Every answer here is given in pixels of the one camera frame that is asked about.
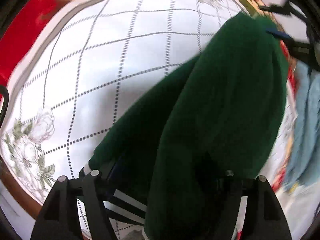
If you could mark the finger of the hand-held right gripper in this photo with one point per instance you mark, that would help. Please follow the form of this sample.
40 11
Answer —
282 9
280 35

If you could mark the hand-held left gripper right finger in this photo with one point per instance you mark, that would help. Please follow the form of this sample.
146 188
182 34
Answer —
265 205

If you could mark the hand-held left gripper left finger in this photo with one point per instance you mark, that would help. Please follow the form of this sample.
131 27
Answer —
95 200

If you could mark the green and white varsity jacket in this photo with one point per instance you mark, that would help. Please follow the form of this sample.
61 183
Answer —
212 105

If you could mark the light blue duvet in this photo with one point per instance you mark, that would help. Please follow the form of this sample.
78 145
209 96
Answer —
305 120

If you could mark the white diamond-pattern floral cloth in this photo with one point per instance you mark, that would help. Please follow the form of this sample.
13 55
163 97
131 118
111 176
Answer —
100 55

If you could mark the red floral blanket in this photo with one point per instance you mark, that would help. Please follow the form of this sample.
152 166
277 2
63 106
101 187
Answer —
20 55

